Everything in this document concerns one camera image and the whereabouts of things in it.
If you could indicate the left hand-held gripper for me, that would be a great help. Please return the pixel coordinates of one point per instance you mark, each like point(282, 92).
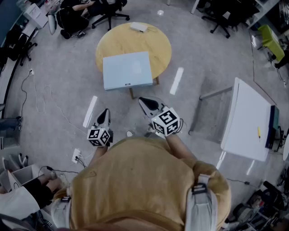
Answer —
point(98, 137)

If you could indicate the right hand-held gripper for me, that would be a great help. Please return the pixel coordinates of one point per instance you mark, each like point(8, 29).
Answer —
point(166, 121)

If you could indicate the person's left forearm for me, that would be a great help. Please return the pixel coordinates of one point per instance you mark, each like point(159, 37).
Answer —
point(99, 153)

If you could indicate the person's right forearm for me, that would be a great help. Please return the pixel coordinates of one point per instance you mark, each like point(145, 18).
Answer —
point(180, 147)

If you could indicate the round wooden table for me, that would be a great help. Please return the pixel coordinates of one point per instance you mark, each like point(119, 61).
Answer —
point(126, 42)

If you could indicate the person's white shoe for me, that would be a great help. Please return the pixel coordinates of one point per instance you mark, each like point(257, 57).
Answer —
point(129, 133)

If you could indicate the white floor power strip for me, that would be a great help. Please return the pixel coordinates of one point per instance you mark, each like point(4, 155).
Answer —
point(31, 72)
point(76, 155)

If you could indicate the person's tan shirt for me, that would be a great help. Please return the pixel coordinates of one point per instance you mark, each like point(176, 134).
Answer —
point(135, 180)

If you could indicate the white box device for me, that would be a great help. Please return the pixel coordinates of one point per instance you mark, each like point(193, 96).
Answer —
point(138, 26)

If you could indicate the white round disc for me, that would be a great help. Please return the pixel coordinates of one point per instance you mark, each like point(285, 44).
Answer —
point(160, 12)

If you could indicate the white open box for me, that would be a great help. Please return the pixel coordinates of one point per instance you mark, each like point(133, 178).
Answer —
point(24, 177)

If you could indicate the white rectangular table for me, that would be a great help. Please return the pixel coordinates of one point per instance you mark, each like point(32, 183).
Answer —
point(248, 121)

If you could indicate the black office chair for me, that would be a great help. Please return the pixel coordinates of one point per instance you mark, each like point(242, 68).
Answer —
point(110, 11)
point(225, 15)
point(20, 45)

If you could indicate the yellow pen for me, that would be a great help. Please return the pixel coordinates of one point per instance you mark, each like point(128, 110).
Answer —
point(259, 134)

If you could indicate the white oblong device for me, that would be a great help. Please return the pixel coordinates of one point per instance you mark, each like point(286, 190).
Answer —
point(52, 22)

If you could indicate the dark flat monitor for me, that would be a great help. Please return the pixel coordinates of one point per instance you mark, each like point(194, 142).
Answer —
point(272, 126)

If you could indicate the white cabinet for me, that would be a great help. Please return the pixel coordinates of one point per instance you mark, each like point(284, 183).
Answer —
point(36, 14)

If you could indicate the green chair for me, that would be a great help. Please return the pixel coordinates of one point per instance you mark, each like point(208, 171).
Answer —
point(272, 40)

